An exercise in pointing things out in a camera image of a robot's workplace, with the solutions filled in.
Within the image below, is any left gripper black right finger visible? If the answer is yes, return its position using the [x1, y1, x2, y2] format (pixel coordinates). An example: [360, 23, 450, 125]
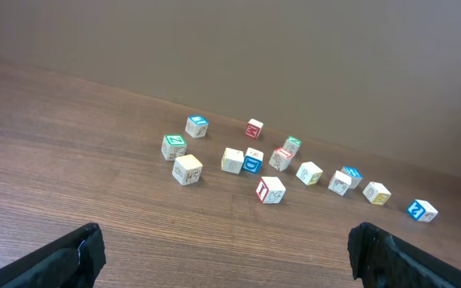
[347, 222, 461, 288]

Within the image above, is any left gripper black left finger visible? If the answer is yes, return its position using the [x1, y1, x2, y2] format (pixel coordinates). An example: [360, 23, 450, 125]
[0, 222, 106, 288]

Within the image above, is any yellow block with 3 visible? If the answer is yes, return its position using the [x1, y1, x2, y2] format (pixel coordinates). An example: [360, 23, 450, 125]
[296, 162, 323, 186]

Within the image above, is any plain cream block with 9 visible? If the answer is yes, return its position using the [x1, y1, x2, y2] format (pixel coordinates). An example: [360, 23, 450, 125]
[221, 147, 244, 174]

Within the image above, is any blue-sided block far right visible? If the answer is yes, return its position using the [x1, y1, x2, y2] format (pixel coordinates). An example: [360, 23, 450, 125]
[407, 199, 439, 222]

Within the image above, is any yellow-sided block with 0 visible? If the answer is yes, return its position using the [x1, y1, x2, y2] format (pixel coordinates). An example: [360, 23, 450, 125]
[363, 182, 391, 206]

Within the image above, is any blue-top ladder block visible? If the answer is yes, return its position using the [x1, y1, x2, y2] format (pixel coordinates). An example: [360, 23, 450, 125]
[341, 166, 363, 189]

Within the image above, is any white apple block green N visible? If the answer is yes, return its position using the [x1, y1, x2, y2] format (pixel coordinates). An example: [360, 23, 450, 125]
[328, 170, 351, 196]

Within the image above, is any white bird block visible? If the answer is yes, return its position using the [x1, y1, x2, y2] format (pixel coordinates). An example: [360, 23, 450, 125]
[256, 177, 286, 204]

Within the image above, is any red I top block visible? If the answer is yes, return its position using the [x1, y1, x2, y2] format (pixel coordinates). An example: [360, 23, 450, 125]
[269, 147, 293, 171]

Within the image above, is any green N block far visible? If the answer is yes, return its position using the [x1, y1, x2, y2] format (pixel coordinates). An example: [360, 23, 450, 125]
[283, 136, 302, 156]

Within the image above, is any yellow-top block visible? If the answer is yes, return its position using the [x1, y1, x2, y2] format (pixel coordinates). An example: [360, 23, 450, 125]
[172, 154, 202, 186]

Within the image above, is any green Z block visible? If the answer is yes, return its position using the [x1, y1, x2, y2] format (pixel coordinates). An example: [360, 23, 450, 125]
[161, 134, 187, 161]

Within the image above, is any blue D block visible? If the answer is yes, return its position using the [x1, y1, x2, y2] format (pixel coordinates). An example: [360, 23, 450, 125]
[242, 147, 264, 174]

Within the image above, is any red M block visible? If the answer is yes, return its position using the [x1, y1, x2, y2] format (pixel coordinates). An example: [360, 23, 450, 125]
[244, 118, 263, 139]

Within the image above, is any blue-top block far left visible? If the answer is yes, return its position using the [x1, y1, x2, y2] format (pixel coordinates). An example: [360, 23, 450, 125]
[185, 115, 209, 138]

